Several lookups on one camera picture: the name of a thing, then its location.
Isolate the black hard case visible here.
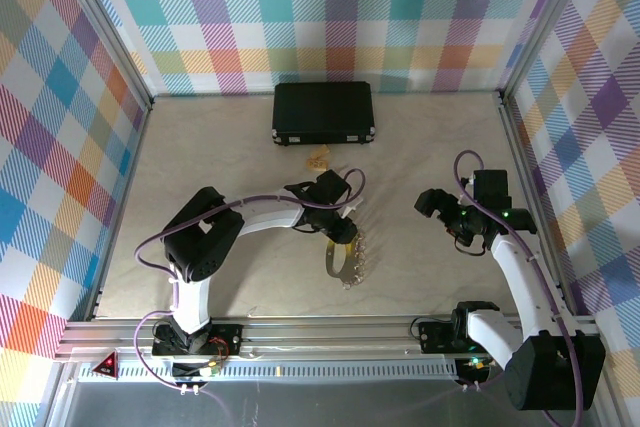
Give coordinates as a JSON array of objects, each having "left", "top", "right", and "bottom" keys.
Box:
[{"left": 271, "top": 80, "right": 377, "bottom": 148}]

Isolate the red triangle warning light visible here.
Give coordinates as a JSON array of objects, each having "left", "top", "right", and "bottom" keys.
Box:
[{"left": 91, "top": 350, "right": 119, "bottom": 378}]

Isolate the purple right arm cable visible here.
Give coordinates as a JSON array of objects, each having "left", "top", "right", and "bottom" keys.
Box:
[{"left": 453, "top": 149, "right": 586, "bottom": 427}]

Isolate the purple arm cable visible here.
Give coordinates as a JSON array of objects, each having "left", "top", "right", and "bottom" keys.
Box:
[
  {"left": 453, "top": 149, "right": 586, "bottom": 427},
  {"left": 134, "top": 168, "right": 366, "bottom": 316}
]

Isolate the aluminium floor rail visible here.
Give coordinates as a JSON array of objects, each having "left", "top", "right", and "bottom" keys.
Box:
[
  {"left": 497, "top": 90, "right": 577, "bottom": 321},
  {"left": 88, "top": 95, "right": 154, "bottom": 321}
]

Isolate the long aluminium base rail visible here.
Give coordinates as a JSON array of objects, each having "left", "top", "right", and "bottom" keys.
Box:
[{"left": 57, "top": 315, "right": 601, "bottom": 363}]

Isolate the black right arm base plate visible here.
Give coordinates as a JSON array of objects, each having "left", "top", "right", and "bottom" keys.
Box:
[{"left": 418, "top": 319, "right": 459, "bottom": 354}]

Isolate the perforated metal cable duct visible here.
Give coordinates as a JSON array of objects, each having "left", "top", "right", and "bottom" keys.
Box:
[{"left": 74, "top": 360, "right": 462, "bottom": 385}]

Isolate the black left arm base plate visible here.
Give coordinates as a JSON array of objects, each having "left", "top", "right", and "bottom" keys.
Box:
[{"left": 151, "top": 322, "right": 245, "bottom": 357}]

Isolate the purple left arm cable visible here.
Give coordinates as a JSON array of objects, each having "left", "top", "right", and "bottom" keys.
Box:
[{"left": 134, "top": 168, "right": 366, "bottom": 316}]

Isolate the aluminium frame post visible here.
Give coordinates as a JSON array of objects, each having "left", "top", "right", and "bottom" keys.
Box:
[
  {"left": 502, "top": 0, "right": 601, "bottom": 96},
  {"left": 62, "top": 0, "right": 153, "bottom": 99}
]

